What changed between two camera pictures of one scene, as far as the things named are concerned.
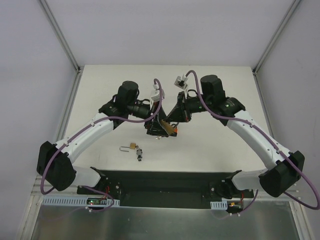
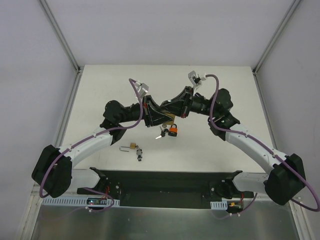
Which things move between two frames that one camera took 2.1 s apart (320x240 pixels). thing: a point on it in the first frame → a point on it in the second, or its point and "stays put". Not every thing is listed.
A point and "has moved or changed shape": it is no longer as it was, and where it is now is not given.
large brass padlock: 168,127 has moved or changed shape
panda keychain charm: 139,153 stays put
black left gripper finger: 154,127 → 155,118
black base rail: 150,188 stays put
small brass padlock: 132,146 stays put
